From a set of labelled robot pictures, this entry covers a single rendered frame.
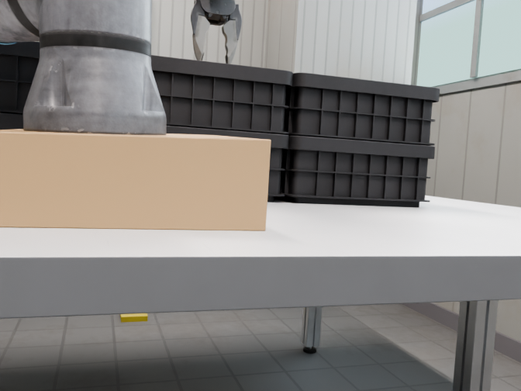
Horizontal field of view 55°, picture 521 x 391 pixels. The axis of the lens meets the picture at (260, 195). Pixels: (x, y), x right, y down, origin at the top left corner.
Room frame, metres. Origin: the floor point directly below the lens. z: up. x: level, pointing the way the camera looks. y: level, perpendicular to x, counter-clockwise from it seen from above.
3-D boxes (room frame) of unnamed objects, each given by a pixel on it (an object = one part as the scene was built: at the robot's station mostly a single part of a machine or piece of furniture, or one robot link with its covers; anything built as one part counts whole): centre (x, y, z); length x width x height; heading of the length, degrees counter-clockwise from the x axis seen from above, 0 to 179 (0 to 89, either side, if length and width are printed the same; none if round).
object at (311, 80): (1.11, -0.14, 0.92); 0.40 x 0.30 x 0.02; 17
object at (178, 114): (1.03, 0.15, 0.87); 0.40 x 0.30 x 0.11; 17
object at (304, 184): (1.11, -0.14, 0.76); 0.40 x 0.30 x 0.12; 17
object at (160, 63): (1.03, 0.15, 0.92); 0.40 x 0.30 x 0.02; 17
